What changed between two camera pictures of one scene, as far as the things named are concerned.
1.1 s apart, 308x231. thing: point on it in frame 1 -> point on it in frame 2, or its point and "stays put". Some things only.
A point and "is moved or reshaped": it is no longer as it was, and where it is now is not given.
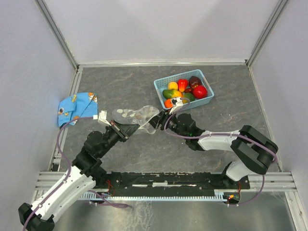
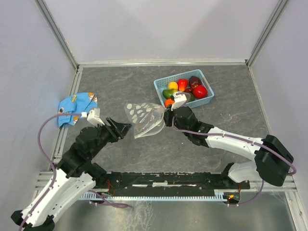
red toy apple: x=199 y=92 stays put
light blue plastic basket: x=162 y=84 stays put
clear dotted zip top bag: x=140 y=116 is moved or reshaped
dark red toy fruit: x=194 y=81 stays put
